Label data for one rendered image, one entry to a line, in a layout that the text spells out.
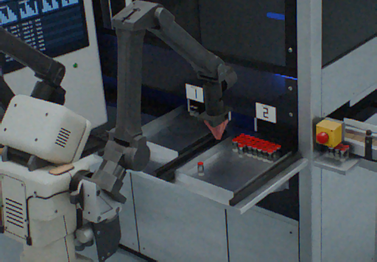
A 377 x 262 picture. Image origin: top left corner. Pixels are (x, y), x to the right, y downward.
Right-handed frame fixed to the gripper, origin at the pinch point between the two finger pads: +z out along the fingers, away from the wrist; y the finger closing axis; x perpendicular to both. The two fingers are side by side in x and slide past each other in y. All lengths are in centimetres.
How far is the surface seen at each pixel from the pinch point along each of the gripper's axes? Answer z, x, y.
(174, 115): 23, 53, 36
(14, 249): 110, 150, 5
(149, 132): 22, 52, 20
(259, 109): 9.0, 9.5, 35.5
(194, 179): 18.6, 10.6, -2.2
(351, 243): 78, -13, 61
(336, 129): 9.6, -21.9, 36.1
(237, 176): 22.1, 2.7, 11.0
